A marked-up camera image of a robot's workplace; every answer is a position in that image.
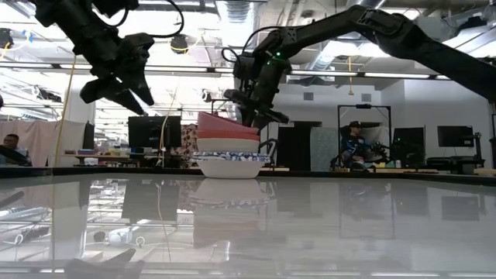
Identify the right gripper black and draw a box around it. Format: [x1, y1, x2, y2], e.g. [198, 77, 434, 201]
[223, 67, 291, 132]

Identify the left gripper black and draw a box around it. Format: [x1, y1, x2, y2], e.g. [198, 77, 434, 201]
[78, 32, 157, 116]

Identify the orange plastic bowl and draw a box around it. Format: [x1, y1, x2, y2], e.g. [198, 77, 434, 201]
[197, 129, 262, 142]

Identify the plain white bowl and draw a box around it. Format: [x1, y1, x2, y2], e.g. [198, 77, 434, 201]
[195, 137, 261, 153]

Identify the pink plastic bowl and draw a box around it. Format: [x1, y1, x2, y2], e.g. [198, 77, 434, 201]
[197, 111, 260, 136]

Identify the large black monitor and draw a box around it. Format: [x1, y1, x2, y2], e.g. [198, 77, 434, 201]
[127, 115, 182, 150]

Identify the black cabinet panel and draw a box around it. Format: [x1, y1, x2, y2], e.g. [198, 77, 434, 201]
[277, 120, 323, 172]

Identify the long ceiling light strip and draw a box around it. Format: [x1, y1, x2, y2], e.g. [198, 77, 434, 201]
[0, 62, 237, 75]
[288, 69, 453, 81]

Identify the narrow black panel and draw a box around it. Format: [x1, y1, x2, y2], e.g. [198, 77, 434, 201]
[82, 121, 96, 150]

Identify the brown patterned cloth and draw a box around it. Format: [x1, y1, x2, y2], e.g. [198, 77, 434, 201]
[180, 123, 199, 157]

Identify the white curtain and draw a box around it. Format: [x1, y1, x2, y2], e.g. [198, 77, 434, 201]
[0, 120, 88, 168]

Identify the person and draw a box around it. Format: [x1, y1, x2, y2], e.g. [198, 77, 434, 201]
[0, 133, 33, 167]
[339, 120, 374, 171]

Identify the thin yellow hanging cable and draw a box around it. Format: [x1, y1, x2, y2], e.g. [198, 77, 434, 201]
[160, 87, 179, 168]

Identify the thick yellow hanging cable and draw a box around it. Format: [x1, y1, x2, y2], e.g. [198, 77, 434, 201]
[53, 53, 78, 168]

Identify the black ceiling dome camera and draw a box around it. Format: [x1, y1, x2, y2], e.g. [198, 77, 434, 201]
[170, 34, 189, 55]

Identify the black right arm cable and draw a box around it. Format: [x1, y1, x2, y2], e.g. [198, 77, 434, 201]
[221, 26, 281, 65]

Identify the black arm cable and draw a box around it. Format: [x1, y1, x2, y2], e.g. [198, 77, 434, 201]
[221, 26, 281, 65]
[92, 0, 185, 40]

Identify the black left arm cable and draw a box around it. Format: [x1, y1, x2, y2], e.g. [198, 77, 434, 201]
[92, 0, 185, 40]

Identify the yellow hanging cord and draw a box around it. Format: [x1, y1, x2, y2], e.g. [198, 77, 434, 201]
[347, 56, 356, 97]

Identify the silver ventilation duct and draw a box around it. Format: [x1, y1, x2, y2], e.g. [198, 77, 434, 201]
[215, 0, 260, 46]

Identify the black looped cable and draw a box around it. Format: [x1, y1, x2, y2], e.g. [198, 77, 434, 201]
[0, 145, 34, 167]

